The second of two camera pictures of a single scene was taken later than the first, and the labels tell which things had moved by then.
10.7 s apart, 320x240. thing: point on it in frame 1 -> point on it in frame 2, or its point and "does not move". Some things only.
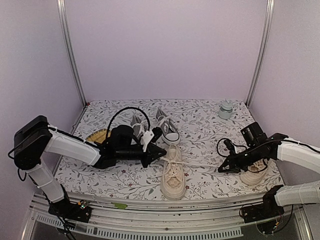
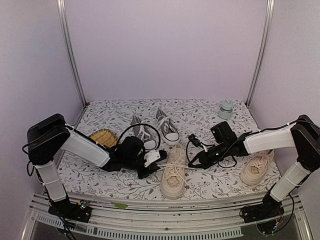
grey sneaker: (170, 133) does not move
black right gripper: (235, 168) -> (206, 163)
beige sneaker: (173, 184) does not move
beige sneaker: (255, 173) does not move
